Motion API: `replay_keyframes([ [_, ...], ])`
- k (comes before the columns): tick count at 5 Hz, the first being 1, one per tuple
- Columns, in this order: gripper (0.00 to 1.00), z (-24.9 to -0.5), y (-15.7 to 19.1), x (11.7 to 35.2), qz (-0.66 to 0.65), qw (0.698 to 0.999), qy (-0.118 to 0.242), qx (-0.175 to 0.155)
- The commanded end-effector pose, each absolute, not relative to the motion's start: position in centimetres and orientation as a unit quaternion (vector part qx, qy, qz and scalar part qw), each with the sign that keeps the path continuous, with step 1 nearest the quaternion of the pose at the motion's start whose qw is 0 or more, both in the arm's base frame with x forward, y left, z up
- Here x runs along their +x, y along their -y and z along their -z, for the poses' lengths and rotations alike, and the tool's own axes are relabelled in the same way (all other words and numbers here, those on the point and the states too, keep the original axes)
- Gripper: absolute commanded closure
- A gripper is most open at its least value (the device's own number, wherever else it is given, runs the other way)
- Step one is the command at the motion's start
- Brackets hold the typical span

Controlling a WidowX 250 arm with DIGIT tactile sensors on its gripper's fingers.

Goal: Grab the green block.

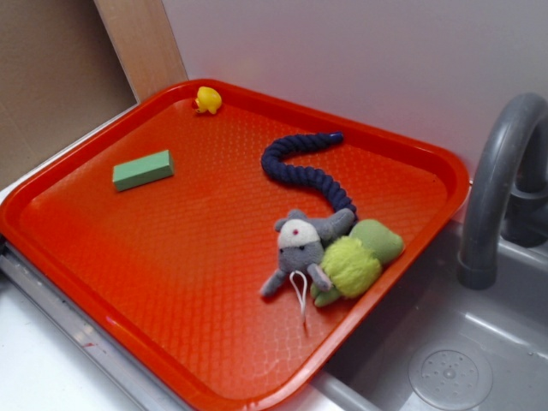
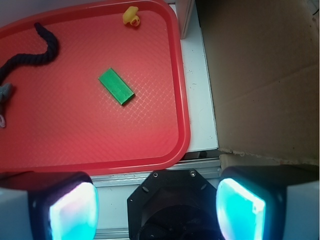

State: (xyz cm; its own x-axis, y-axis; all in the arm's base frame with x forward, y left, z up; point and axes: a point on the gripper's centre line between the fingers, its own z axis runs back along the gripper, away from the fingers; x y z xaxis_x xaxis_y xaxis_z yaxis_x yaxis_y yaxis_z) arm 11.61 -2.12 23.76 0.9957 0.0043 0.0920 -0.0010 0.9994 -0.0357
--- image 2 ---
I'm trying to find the green rectangular block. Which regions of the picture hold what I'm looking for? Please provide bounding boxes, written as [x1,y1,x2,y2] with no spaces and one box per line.
[98,68,135,106]

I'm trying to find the dark navy rope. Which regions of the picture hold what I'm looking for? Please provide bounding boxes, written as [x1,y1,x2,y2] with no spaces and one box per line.
[0,22,60,85]

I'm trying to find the brown cardboard box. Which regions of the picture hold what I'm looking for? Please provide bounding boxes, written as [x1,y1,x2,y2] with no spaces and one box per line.
[196,0,320,168]

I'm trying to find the yellow rubber duck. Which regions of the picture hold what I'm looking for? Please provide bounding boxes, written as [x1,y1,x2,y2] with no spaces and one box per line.
[122,6,141,27]

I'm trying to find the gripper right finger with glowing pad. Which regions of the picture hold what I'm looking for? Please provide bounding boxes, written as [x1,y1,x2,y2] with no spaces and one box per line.
[216,164,320,240]

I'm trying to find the grey plush toy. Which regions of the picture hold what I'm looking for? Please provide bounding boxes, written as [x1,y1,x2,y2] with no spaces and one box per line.
[0,83,13,128]

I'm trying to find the red plastic tray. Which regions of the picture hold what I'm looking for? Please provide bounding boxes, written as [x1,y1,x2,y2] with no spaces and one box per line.
[0,0,191,175]

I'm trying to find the aluminium frame rail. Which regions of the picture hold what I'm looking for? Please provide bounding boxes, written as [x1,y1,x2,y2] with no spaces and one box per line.
[89,150,223,188]

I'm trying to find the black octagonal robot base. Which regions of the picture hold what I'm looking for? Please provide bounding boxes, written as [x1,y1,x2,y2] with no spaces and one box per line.
[127,169,223,240]

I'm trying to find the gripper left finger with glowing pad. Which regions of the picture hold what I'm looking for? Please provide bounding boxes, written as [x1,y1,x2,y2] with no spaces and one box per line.
[0,171,99,240]

